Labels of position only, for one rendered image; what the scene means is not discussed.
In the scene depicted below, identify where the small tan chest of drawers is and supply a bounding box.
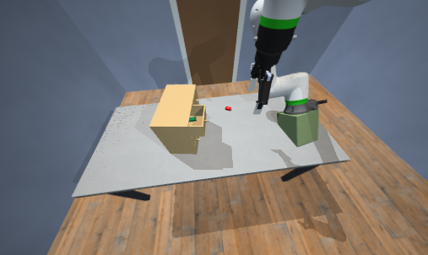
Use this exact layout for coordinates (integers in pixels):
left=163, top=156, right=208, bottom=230
left=149, top=84, right=198, bottom=154

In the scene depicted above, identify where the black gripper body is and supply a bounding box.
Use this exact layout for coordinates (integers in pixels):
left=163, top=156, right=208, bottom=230
left=255, top=49, right=282, bottom=79

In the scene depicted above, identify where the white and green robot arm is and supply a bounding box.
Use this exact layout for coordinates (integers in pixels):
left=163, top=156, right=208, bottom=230
left=250, top=0, right=371, bottom=115

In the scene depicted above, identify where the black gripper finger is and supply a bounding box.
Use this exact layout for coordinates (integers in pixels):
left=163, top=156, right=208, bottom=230
left=253, top=69, right=274, bottom=115
left=248, top=63, right=260, bottom=91

